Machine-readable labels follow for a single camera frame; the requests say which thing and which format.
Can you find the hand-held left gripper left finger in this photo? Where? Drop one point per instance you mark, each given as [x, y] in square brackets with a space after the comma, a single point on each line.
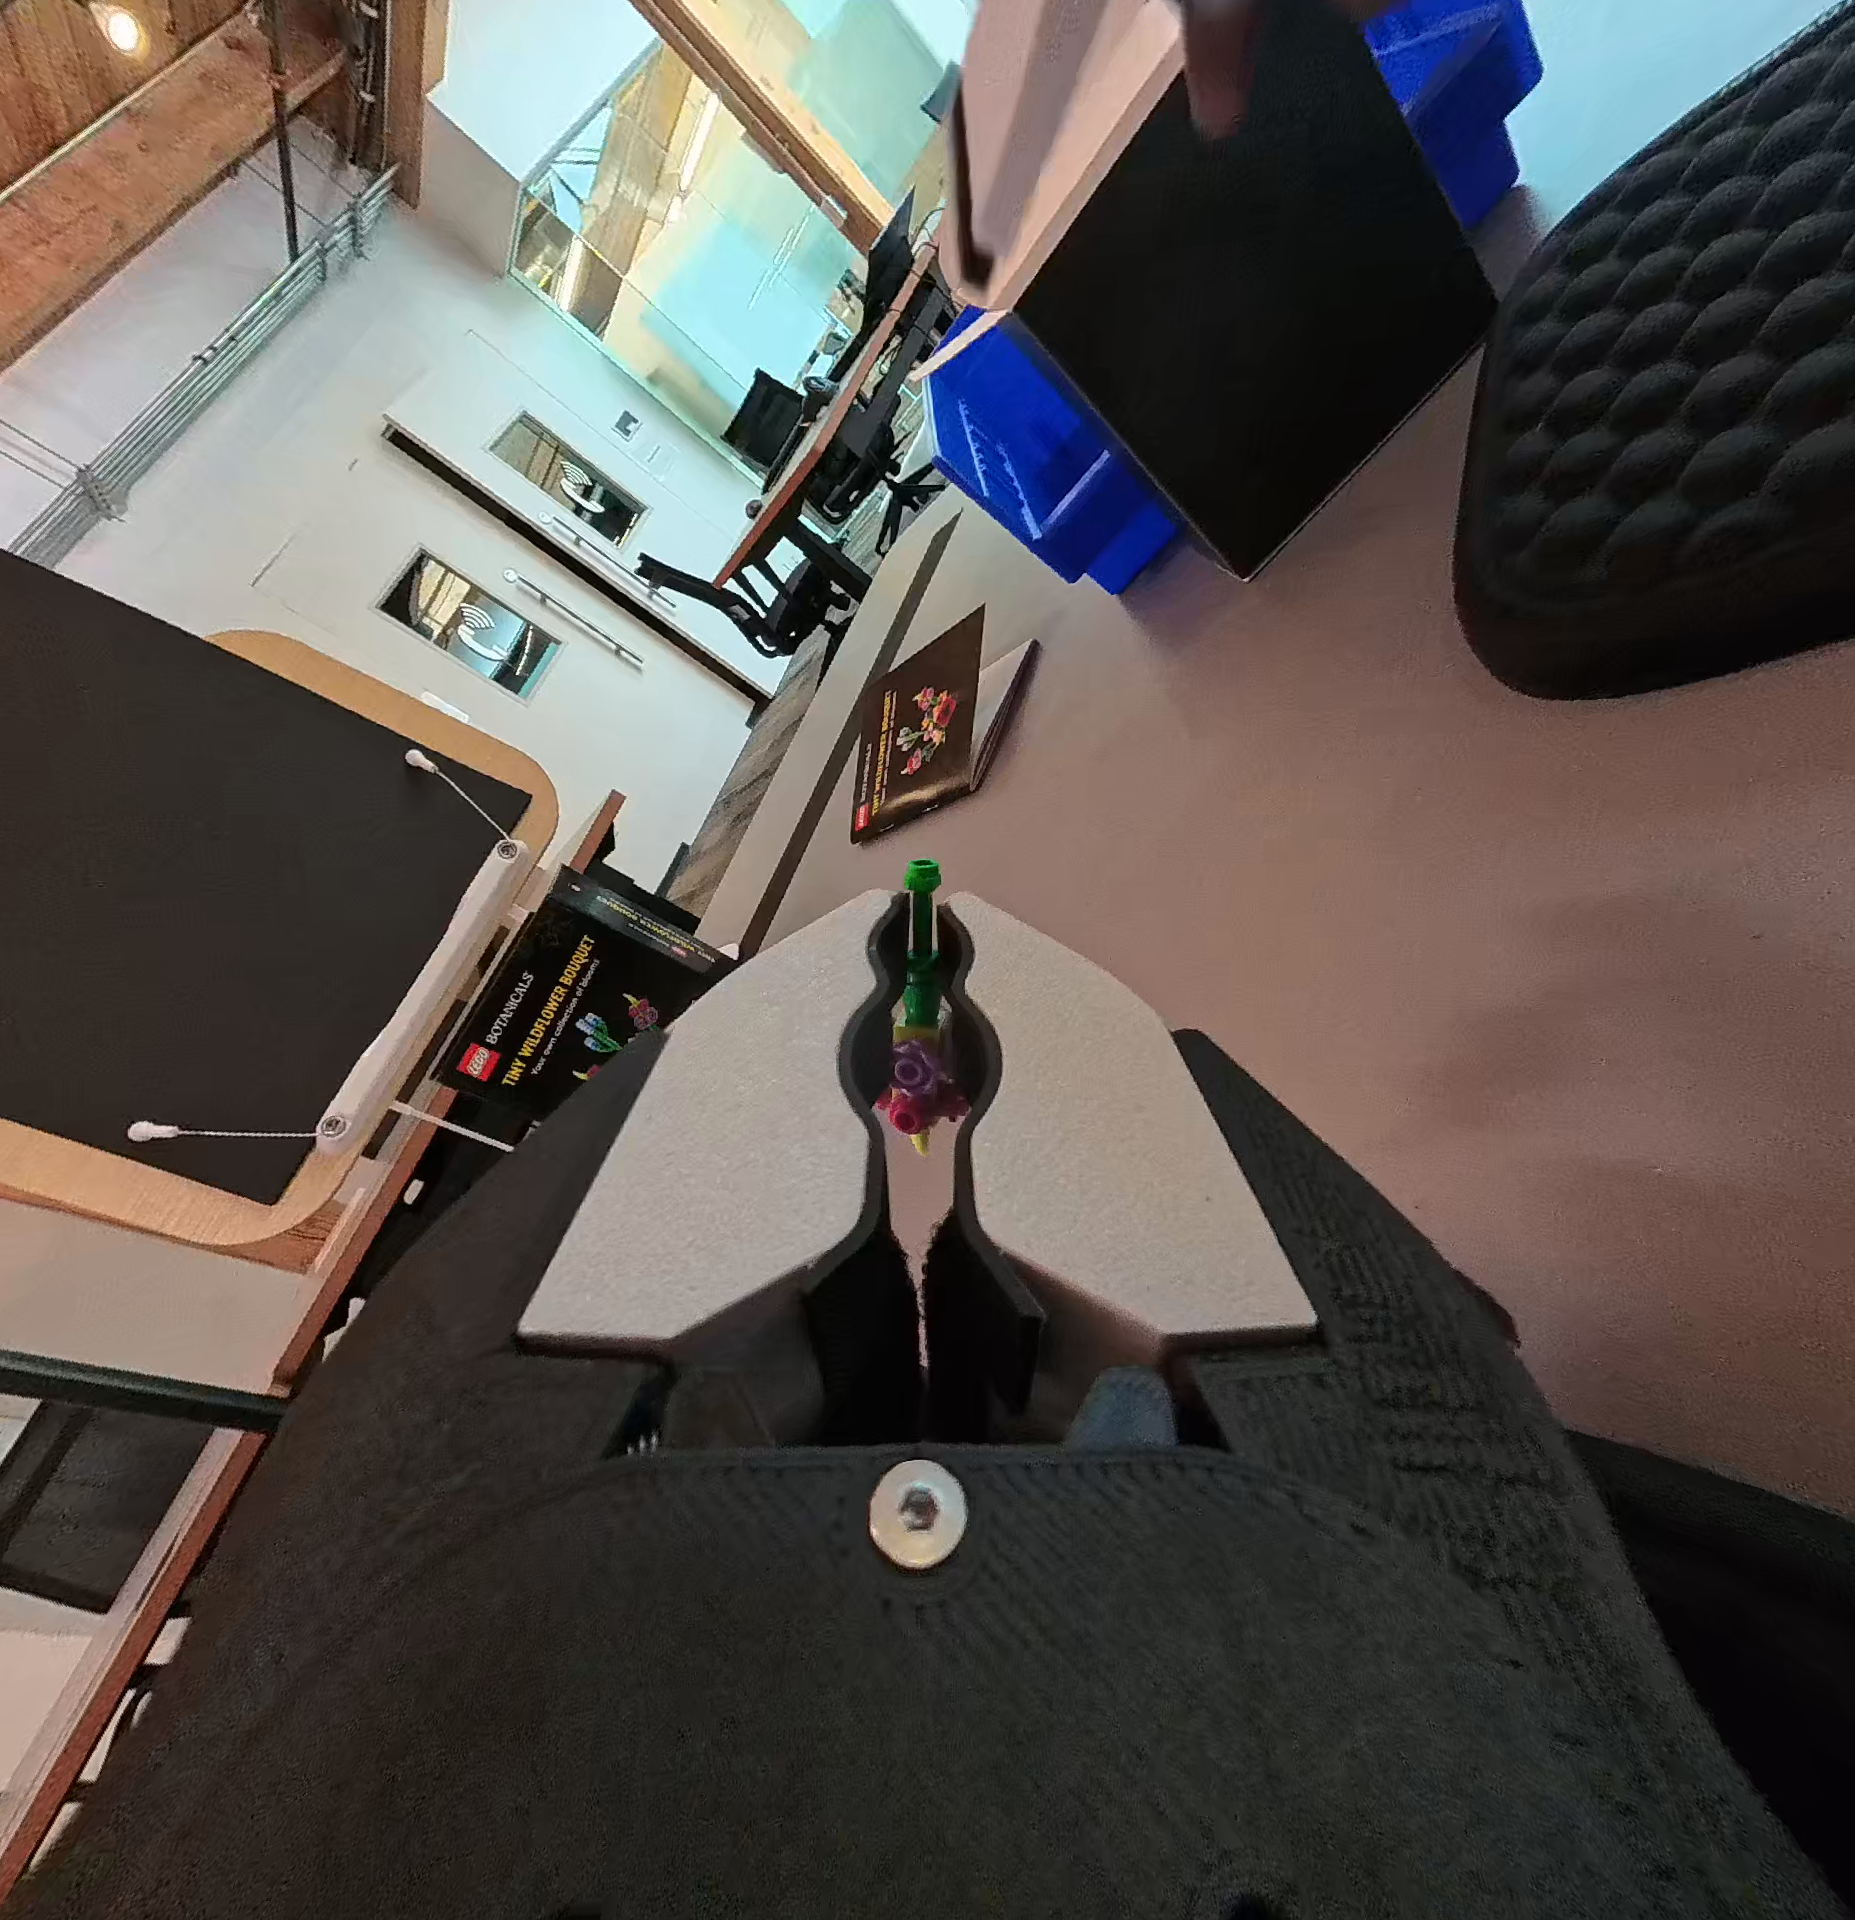
[703, 1170]

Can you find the black office chair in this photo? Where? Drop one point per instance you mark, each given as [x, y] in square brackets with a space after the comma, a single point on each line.
[779, 609]

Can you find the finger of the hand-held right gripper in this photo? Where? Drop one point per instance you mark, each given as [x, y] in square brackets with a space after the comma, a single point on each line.
[1063, 90]

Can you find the black lego set box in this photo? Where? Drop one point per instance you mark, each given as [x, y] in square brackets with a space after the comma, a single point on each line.
[553, 1005]

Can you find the lego flower with green stem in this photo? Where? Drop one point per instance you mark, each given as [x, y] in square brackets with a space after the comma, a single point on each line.
[917, 1072]

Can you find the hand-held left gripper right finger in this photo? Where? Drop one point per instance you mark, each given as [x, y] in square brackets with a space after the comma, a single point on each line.
[1139, 1185]

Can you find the black honeycomb cushion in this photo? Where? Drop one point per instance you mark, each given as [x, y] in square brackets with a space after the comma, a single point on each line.
[1692, 420]

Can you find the blue plastic bin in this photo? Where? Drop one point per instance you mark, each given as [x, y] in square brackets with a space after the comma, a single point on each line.
[1469, 105]
[1049, 464]

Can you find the black carton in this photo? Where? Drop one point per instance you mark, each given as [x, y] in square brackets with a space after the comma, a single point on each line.
[1259, 345]

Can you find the ceiling spot lamp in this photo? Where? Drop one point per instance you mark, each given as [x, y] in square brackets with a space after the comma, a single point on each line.
[117, 26]

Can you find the black panel with wooden rim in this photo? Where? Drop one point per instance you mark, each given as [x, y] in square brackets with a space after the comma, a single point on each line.
[163, 901]

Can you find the lego instruction booklet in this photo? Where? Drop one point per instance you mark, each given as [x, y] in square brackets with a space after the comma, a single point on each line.
[921, 734]

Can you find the brown office desk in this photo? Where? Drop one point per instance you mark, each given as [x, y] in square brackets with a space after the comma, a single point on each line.
[809, 451]

